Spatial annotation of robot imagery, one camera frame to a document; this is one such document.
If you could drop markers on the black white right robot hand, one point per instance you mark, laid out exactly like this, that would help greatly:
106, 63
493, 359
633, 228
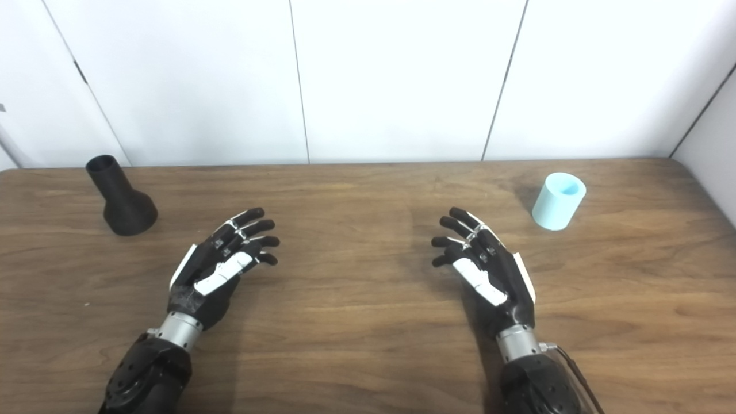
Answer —
500, 276

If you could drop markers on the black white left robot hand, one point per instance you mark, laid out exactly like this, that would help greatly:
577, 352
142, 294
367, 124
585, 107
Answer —
215, 270

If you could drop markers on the black flared nozzle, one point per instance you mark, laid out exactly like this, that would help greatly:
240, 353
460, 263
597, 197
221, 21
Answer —
123, 204

